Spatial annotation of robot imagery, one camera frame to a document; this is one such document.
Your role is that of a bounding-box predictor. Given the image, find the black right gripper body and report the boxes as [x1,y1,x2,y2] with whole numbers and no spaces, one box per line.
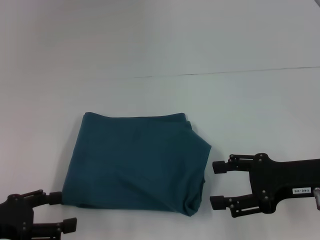
[249,152,320,215]

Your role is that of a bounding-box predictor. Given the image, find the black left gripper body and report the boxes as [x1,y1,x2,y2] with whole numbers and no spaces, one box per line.
[0,196,36,240]

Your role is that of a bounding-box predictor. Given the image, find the teal blue shirt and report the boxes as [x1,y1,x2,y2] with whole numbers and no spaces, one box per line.
[61,112,213,218]

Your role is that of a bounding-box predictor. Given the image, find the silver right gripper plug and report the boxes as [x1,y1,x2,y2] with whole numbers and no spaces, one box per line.
[312,187,320,210]

